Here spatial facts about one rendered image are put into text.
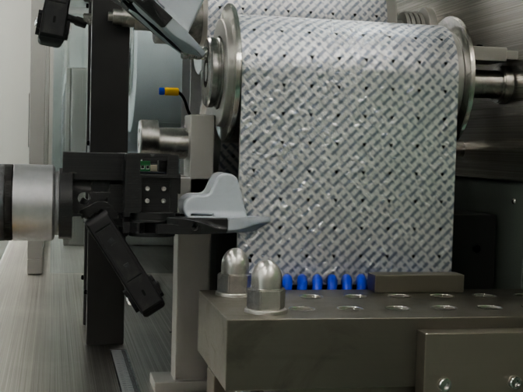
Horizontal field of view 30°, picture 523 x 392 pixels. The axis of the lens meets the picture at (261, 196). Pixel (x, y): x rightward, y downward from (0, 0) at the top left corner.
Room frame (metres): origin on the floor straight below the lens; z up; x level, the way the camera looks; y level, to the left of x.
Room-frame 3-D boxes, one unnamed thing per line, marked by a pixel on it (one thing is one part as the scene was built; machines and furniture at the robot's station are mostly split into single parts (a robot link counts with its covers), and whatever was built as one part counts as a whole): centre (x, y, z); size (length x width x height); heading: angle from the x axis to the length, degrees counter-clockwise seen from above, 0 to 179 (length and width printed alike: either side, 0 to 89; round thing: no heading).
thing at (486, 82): (1.12, -0.24, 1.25); 0.07 x 0.04 x 0.04; 102
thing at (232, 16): (1.06, 0.04, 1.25); 0.15 x 0.01 x 0.15; 12
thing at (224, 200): (0.98, 0.03, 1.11); 0.09 x 0.03 x 0.06; 101
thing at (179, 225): (0.96, 0.08, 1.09); 0.09 x 0.05 x 0.02; 101
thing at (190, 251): (1.08, 0.09, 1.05); 0.06 x 0.05 x 0.31; 102
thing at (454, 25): (1.11, -0.21, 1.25); 0.15 x 0.01 x 0.15; 12
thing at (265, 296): (0.84, -0.01, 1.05); 0.04 x 0.04 x 0.04
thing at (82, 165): (0.97, 0.14, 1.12); 0.12 x 0.08 x 0.09; 102
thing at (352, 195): (1.02, -0.09, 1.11); 0.23 x 0.01 x 0.18; 102
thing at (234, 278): (0.93, 0.02, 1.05); 0.04 x 0.04 x 0.04
